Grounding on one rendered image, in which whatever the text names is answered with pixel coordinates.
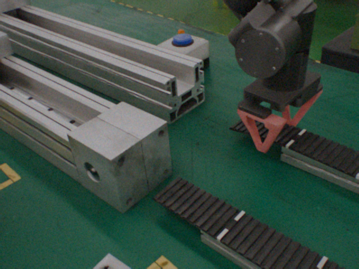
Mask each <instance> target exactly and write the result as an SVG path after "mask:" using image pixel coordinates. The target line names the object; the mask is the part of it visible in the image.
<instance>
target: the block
mask: <svg viewBox="0 0 359 269"><path fill-rule="evenodd" d="M67 137H68V140H69V144H70V147H71V151H72V153H73V157H74V159H75V164H76V167H77V171H78V173H79V175H80V179H81V183H82V186H83V187H85V188H87V189H88V190H90V191H91V192H92V193H94V194H95V195H97V196H98V197H100V198H101V199H103V200H104V201H105V202H107V203H108V204H110V205H111V206H113V207H114V208H115V209H117V210H118V211H119V212H122V213H124V212H126V211H127V210H129V209H130V207H132V206H133V205H135V204H136V203H137V202H138V201H139V200H140V199H142V198H143V197H145V196H146V195H147V194H148V193H149V192H151V191H152V190H153V189H154V188H155V187H157V186H158V185H159V184H160V183H161V182H163V181H165V179H167V178H168V177H169V176H170V175H171V174H173V171H172V165H171V154H170V148H169V137H168V125H167V122H166V121H164V120H162V119H160V118H158V117H156V116H154V115H151V114H149V113H147V112H144V111H142V110H141V109H138V108H136V107H134V106H131V105H129V104H126V103H125V102H121V103H118V105H116V106H114V107H112V108H110V109H108V110H107V111H106V112H104V113H102V114H100V115H98V116H96V117H95V118H93V119H92V120H90V121H88V122H86V123H84V124H82V125H81V126H79V127H77V128H76V129H74V130H73V131H70V132H69V133H67Z"/></svg>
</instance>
